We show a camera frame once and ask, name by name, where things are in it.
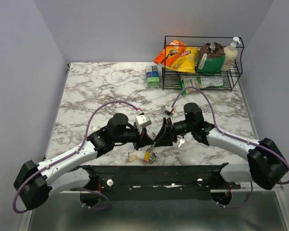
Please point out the brown green coffee bag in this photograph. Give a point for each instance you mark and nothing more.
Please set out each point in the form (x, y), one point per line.
(210, 58)

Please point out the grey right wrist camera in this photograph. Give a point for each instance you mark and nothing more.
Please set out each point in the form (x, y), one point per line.
(168, 112)

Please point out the green sponge pack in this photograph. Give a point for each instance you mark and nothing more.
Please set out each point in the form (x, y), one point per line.
(152, 76)

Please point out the black mounting base rail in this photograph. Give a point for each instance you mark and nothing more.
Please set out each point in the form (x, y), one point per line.
(147, 183)

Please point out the cream lotion pump bottle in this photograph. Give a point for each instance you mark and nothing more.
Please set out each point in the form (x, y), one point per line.
(230, 54)

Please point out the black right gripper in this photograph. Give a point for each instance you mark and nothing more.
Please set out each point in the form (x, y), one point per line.
(168, 134)

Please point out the orange razor package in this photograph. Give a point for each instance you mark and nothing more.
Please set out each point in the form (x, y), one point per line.
(170, 54)

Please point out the yellow key tag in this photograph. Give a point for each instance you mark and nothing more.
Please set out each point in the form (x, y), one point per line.
(147, 156)
(131, 157)

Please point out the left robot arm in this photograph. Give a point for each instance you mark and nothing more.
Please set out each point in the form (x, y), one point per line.
(33, 183)

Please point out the yellow chips bag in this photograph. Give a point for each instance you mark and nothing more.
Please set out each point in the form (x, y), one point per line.
(186, 61)

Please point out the black wire rack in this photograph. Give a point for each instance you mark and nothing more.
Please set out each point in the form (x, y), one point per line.
(171, 80)

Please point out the black key tag with key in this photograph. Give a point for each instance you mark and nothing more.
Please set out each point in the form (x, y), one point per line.
(181, 142)

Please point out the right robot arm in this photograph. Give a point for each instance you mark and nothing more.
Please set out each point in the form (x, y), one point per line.
(263, 161)

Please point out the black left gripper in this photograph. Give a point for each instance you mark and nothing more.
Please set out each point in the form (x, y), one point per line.
(142, 140)

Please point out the green white snack bag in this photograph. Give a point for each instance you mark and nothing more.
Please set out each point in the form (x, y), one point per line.
(201, 82)

